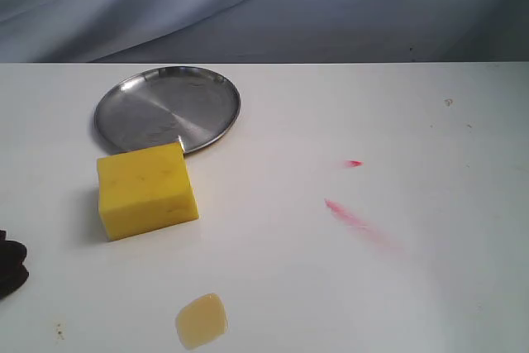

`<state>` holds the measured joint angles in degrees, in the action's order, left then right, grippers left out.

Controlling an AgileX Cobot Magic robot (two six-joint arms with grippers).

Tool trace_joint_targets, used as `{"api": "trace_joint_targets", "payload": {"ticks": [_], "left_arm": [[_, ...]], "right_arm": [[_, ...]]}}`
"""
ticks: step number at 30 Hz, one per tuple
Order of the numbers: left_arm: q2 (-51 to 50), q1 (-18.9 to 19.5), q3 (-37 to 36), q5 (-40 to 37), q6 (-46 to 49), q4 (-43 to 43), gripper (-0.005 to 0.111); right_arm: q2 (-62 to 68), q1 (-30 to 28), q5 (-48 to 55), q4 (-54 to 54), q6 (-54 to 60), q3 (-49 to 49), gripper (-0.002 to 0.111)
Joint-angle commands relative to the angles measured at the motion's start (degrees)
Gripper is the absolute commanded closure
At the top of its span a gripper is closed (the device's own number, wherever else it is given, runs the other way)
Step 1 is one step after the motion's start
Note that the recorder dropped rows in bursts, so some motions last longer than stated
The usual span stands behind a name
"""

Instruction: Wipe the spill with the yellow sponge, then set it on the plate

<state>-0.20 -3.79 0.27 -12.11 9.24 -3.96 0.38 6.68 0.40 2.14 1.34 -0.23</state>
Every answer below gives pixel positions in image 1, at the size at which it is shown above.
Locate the yellow sponge block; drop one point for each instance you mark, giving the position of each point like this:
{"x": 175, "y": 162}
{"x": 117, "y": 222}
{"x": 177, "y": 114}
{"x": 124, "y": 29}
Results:
{"x": 144, "y": 190}

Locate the yellowish liquid spill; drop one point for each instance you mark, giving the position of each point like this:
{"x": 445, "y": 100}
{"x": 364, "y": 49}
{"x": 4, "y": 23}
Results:
{"x": 201, "y": 321}

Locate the round stainless steel plate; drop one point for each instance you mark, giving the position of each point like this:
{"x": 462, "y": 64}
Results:
{"x": 193, "y": 106}

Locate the grey backdrop cloth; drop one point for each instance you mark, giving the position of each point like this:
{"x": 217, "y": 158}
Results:
{"x": 263, "y": 31}

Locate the black cloth at left edge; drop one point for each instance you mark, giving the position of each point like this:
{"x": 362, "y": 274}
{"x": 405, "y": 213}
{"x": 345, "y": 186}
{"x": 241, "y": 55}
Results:
{"x": 13, "y": 272}

